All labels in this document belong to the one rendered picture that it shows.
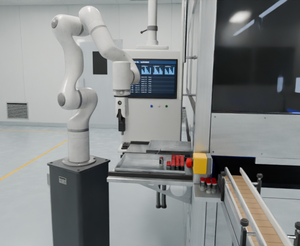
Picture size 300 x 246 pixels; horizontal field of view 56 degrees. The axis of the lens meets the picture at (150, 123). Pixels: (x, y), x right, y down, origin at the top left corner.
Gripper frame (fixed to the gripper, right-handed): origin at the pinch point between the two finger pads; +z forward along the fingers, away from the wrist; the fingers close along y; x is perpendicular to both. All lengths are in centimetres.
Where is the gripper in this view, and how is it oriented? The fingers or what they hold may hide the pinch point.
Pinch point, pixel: (121, 127)
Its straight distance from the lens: 138.1
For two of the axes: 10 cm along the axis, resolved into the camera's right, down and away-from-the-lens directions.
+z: -0.1, 9.9, 1.7
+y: 1.1, -1.7, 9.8
